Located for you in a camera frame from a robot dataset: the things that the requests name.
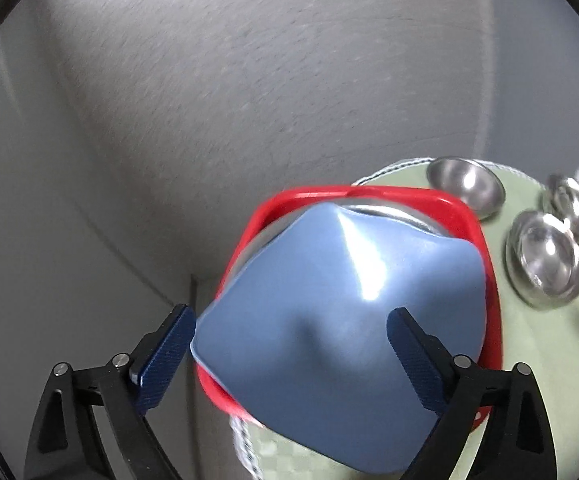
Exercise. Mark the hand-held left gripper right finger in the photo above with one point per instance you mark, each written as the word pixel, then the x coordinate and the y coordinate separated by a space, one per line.
pixel 414 355

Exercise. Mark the red plastic basket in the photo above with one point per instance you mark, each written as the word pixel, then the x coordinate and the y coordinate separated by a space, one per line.
pixel 474 240

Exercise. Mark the green woven placemat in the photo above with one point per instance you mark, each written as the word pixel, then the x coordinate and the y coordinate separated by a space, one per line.
pixel 544 350

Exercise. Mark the blue square plate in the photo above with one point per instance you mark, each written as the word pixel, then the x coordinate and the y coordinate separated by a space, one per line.
pixel 329 340

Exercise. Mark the steel bowl under plate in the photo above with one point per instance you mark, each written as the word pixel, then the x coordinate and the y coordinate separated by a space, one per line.
pixel 409 220

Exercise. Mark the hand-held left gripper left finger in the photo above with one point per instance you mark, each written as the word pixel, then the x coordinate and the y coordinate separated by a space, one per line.
pixel 164 355

